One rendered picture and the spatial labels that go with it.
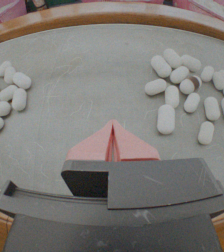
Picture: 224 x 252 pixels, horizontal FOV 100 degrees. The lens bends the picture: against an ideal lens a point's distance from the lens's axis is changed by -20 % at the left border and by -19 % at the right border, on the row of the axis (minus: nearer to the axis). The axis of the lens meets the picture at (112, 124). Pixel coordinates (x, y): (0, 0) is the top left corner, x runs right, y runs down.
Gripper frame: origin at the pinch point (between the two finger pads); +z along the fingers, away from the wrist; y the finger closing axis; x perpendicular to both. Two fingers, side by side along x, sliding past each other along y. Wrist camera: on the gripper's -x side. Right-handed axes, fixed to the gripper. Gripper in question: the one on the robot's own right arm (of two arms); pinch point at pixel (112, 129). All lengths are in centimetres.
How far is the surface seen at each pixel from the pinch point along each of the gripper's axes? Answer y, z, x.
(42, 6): 15.4, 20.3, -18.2
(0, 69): 19.4, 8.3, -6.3
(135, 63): -3.4, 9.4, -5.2
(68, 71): 6.7, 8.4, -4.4
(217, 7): -36, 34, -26
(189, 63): -11.7, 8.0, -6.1
